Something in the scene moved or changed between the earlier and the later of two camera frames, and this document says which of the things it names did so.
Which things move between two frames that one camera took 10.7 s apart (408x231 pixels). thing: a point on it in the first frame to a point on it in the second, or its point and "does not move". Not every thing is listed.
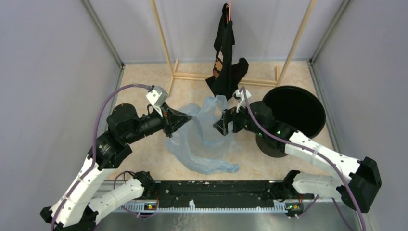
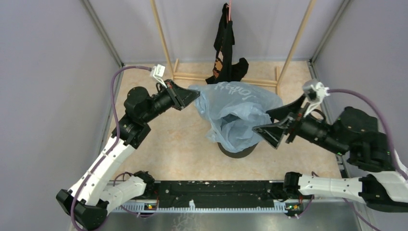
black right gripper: x=222 y=124 to x=272 y=133
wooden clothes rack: x=174 y=75 does not move
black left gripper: x=174 y=120 to x=180 y=96
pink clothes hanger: x=229 y=6 does not move
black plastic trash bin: x=296 y=107 to x=229 y=153
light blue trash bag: x=201 y=145 to x=234 y=109
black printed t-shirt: x=228 y=72 does not move
